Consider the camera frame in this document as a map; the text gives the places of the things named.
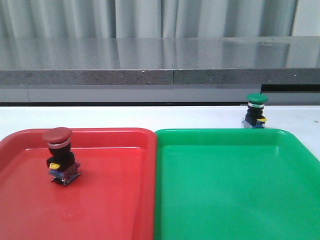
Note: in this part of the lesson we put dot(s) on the grey granite counter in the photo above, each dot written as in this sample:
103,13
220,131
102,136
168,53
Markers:
159,71

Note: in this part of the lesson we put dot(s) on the red mushroom push button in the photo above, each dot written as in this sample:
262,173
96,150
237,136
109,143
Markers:
62,164

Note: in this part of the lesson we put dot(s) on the grey curtain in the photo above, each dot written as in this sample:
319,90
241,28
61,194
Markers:
146,18

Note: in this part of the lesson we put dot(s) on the green mushroom push button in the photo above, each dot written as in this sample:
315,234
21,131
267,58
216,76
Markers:
254,118

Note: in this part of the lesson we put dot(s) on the red plastic tray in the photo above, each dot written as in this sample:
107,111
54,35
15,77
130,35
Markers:
112,199

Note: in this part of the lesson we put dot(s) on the green plastic tray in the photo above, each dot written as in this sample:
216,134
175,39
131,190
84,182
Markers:
235,184

